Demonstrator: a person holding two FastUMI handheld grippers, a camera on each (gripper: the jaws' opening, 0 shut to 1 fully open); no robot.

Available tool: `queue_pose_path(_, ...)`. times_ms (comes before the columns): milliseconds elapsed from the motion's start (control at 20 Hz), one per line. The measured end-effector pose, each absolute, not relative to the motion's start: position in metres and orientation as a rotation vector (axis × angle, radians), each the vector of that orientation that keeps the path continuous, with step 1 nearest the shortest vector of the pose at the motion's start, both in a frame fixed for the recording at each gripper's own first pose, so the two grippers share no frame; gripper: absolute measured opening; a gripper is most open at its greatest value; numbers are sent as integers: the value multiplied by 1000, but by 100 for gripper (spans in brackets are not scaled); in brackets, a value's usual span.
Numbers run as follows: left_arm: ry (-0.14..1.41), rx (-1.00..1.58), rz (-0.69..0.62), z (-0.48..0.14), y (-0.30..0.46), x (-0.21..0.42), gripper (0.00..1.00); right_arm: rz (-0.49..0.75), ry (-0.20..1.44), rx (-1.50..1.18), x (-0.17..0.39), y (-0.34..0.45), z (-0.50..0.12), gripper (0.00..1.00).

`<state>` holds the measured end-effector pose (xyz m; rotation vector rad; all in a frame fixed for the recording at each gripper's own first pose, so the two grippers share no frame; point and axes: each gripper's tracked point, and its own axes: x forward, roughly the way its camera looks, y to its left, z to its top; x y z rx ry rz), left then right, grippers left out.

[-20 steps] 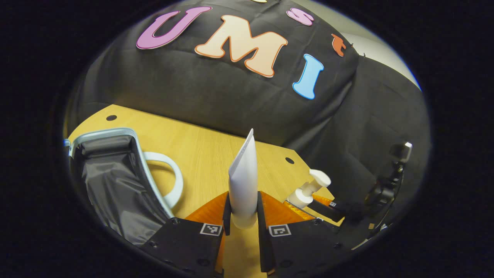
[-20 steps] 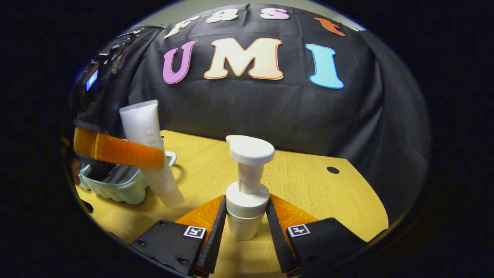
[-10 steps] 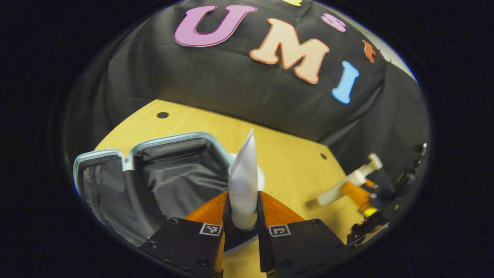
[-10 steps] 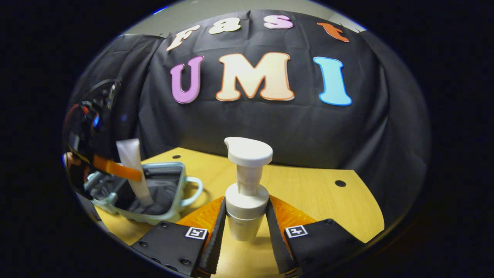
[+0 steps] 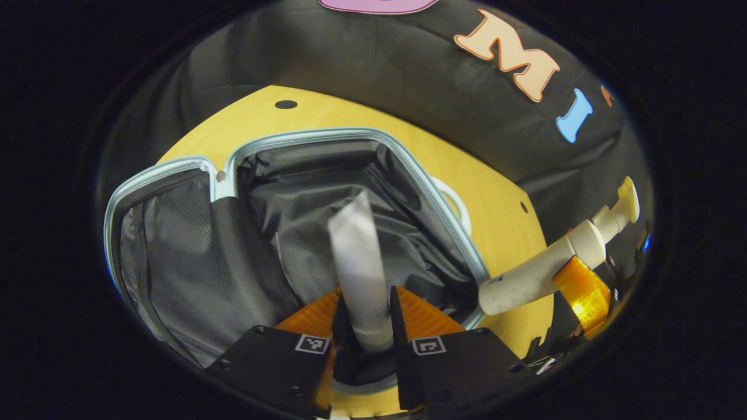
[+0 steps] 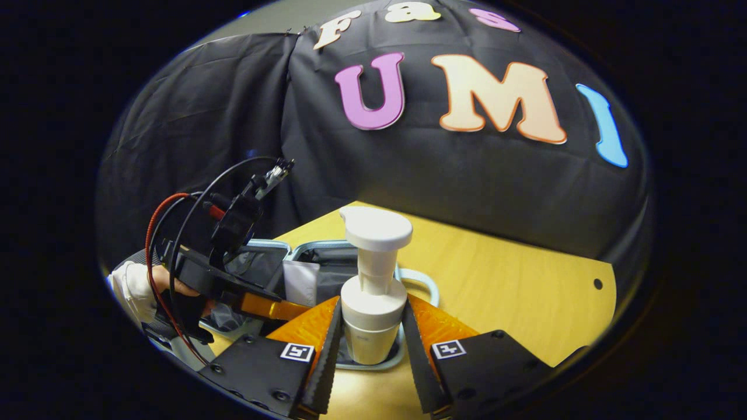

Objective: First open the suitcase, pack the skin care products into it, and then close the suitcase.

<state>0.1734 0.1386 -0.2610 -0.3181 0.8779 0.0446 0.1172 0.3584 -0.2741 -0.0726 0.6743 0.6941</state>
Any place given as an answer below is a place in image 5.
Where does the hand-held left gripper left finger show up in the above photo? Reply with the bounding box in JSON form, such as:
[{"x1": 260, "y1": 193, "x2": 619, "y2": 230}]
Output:
[{"x1": 203, "y1": 287, "x2": 354, "y2": 419}]

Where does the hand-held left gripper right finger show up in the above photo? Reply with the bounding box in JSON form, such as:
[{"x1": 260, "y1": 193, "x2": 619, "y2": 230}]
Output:
[{"x1": 389, "y1": 285, "x2": 529, "y2": 412}]

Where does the white pump bottle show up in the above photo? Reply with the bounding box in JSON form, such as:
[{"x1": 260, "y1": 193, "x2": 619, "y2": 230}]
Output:
[{"x1": 479, "y1": 176, "x2": 641, "y2": 316}]

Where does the white squeeze tube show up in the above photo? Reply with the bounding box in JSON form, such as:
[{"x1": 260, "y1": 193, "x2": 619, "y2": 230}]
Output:
[{"x1": 327, "y1": 191, "x2": 395, "y2": 352}]

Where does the light blue suitcase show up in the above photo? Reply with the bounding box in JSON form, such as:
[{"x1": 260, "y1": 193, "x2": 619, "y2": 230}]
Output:
[{"x1": 104, "y1": 127, "x2": 491, "y2": 397}]

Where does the black backdrop cloth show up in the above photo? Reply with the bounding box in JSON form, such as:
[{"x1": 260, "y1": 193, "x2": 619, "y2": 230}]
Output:
[{"x1": 96, "y1": 0, "x2": 654, "y2": 281}]

